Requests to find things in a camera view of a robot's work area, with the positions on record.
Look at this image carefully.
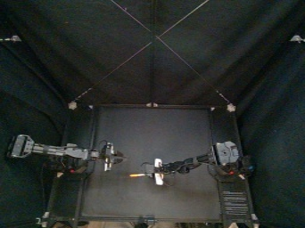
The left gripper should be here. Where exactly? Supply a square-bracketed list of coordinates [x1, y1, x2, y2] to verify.
[100, 142, 127, 173]

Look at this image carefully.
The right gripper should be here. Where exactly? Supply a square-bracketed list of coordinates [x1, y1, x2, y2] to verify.
[142, 158, 167, 187]

